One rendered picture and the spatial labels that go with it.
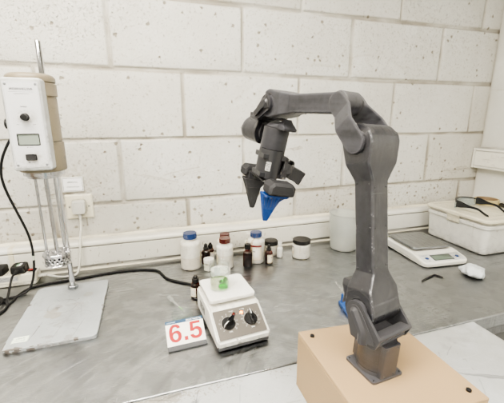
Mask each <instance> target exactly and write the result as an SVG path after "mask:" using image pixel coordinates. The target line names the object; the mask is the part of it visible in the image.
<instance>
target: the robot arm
mask: <svg viewBox="0 0 504 403"><path fill-rule="evenodd" d="M302 114H333V116H334V128H335V132H336V134H337V135H338V137H339V139H340V141H341V142H342V146H343V152H344V158H345V163H346V167H347V169H348V170H349V171H350V174H351V176H352V177H353V179H354V183H355V233H356V269H355V271H354V274H353V275H352V276H349V277H344V278H343V282H342V285H343V291H344V294H343V299H342V302H344V301H345V302H346V303H345V306H346V312H347V316H348V322H349V327H350V334H351V335H352V336H353V337H354V347H353V353H354V354H351V355H349V356H346V360H347V361H348V362H349V363H350V364H351V365H352V366H353V367H355V368H356V370H357V371H359V372H360V374H361V375H363V376H364V378H365V379H367V380H368V382H369V383H371V384H372V385H377V384H380V383H383V382H384V381H388V380H390V379H393V378H395V377H399V376H401V375H402V371H401V370H400V369H399V368H398V367H397V363H398V355H399V351H400V346H401V343H400V342H398V338H399V337H401V336H403V335H404V336H405V335H407V334H408V333H409V331H410V330H411V328H412V325H411V324H410V322H409V320H408V318H407V316H406V314H405V313H404V311H403V309H402V307H401V305H400V302H399V297H398V287H397V284H396V283H395V281H394V279H393V278H392V276H391V274H390V272H389V270H388V179H389V177H390V175H391V173H392V171H393V169H394V167H395V165H396V163H397V159H398V149H399V142H400V140H399V136H398V132H396V131H395V130H394V129H393V128H392V127H390V126H388V125H387V124H386V122H385V120H384V119H383V118H382V117H381V116H380V115H379V114H378V113H377V112H376V111H375V110H373V109H372V108H371V107H370V106H369V105H368V104H367V102H366V100H365V99H364V97H363V96H362V95H361V94H359V93H357V92H351V91H345V90H339V91H336V92H325V93H309V94H300V93H296V92H292V91H285V90H273V89H268V90H267V91H266V94H265V95H263V97H262V99H261V101H260V102H259V103H258V106H257V108H256V109H255V110H254V112H250V117H248V118H247V119H246V120H245V121H244V122H243V124H242V135H243V136H244V138H246V139H248V140H251V141H253V142H257V143H258V144H261V145H260V148H259V150H256V152H255V153H256V154H257V155H258V159H257V163H256V164H253V163H244V164H243V165H242V167H241V173H243V174H244V175H245V176H242V178H243V181H244V185H245V188H246V194H247V198H248V202H249V206H250V208H254V206H255V204H256V201H257V199H258V195H259V192H260V197H261V207H262V220H263V221H267V220H268V219H269V217H270V215H271V214H272V213H273V211H274V209H275V207H276V206H277V205H278V203H279V202H280V201H282V200H284V199H288V198H292V197H293V196H294V194H295V190H296V189H295V188H294V185H292V184H291V183H289V182H288V181H280V180H277V179H281V180H286V178H288V179H290V180H291V181H293V182H295V184H297V185H299V184H300V182H301V181H302V179H303V178H304V176H305V173H303V172H302V171H301V170H299V169H298V168H296V167H294V162H293V161H291V160H290V159H289V158H288V157H286V156H284V154H285V150H286V144H287V141H288V137H289V133H290V132H291V133H296V132H297V130H296V128H295V126H294V125H293V122H292V121H291V120H287V119H288V118H296V117H300V116H301V115H302ZM280 121H281V122H280ZM356 123H357V124H356ZM262 186H263V190H264V191H260V189H261V187H262Z"/></svg>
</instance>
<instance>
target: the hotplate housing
mask: <svg viewBox="0 0 504 403"><path fill-rule="evenodd" d="M197 293H198V308H199V309H200V311H201V313H202V316H203V318H204V320H205V322H206V325H207V327H208V329H209V331H210V334H211V336H212V338H213V339H214V343H215V345H216V346H217V348H218V351H219V352H222V351H225V350H228V349H233V348H236V347H239V346H243V345H248V344H251V343H255V342H257V341H263V340H266V339H269V334H270V329H269V327H268V325H267V322H266V319H265V317H264V314H263V312H262V308H261V306H260V304H259V302H258V299H257V298H256V297H255V296H251V297H244V298H240V299H237V300H233V301H226V302H222V303H218V304H210V303H209V302H208V300H207V298H206V295H205V294H204V293H203V291H202V288H201V286H199V287H198V288H197ZM253 303H258V307H259V309H260V311H261V314H262V317H263V319H264V322H265V324H266V328H267V330H263V331H261V332H257V333H252V334H248V335H245V336H241V337H236V338H233V339H230V340H226V341H220V340H219V336H218V331H217V328H216V325H215V322H214V317H213V312H217V311H221V310H224V309H231V308H235V307H239V306H243V305H249V304H253Z"/></svg>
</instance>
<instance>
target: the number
mask: <svg viewBox="0 0 504 403"><path fill-rule="evenodd" d="M166 329H167V337H168V343H169V345H171V344H175V343H179V342H182V341H189V340H193V339H196V338H200V337H205V335H204V330H203V326H202V319H201V318H200V319H197V320H193V321H185V322H181V323H177V324H173V325H167V326H166Z"/></svg>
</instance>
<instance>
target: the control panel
mask: <svg viewBox="0 0 504 403"><path fill-rule="evenodd" d="M249 309H252V311H253V313H255V314H256V315H257V318H258V320H257V321H256V323H255V324H253V325H249V324H247V323H246V322H245V320H244V316H245V314H246V313H247V312H248V310H249ZM240 311H242V312H243V313H239V312H240ZM232 313H235V315H234V320H235V327H234V328H233V329H231V330H227V329H224V328H223V327H222V320H223V319H224V318H225V317H230V316H231V315H232ZM213 317H214V322H215V325H216V328H217V331H218V336H219V340H220V341H226V340H230V339H233V338H236V337H241V336H245V335H248V334H252V333H257V332H261V331H263V330H267V328H266V324H265V322H264V319H263V317H262V314H261V311H260V309H259V307H258V303H253V304H249V305H243V306H239V307H235V308H231V309H224V310H221V311H217V312H213Z"/></svg>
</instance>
